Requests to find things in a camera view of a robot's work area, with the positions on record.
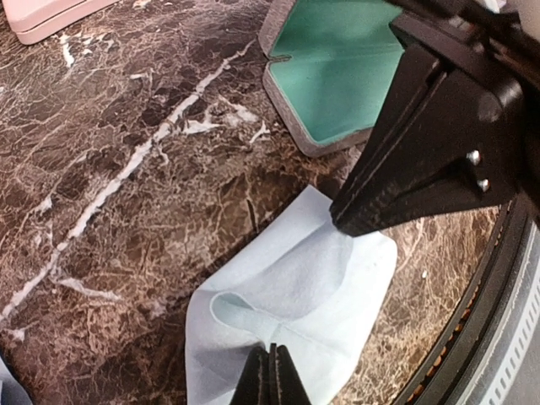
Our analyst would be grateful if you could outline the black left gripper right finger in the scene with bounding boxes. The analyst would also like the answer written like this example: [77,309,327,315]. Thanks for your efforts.
[269,343,308,405]

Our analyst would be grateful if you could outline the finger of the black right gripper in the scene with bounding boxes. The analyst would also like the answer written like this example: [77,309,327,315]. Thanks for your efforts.
[330,90,523,236]

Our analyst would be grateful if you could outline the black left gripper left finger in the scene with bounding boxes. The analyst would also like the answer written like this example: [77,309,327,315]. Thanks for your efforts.
[229,347,270,405]

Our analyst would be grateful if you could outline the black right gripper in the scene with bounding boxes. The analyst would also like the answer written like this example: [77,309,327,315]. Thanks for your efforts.
[337,1,539,203]

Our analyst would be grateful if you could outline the grey case teal lining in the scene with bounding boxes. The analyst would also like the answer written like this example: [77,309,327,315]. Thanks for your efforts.
[258,1,403,157]

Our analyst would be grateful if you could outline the light blue cleaning cloth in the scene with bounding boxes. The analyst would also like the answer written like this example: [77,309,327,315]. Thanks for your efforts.
[185,186,397,404]

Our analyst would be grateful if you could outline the pink glasses case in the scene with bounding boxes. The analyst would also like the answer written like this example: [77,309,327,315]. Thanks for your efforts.
[2,0,117,45]

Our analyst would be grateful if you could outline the black front table rail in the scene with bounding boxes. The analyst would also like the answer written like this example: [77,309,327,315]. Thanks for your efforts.
[393,197,539,404]

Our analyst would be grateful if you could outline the white slotted cable duct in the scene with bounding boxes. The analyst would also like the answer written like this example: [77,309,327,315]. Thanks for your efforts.
[467,269,540,405]

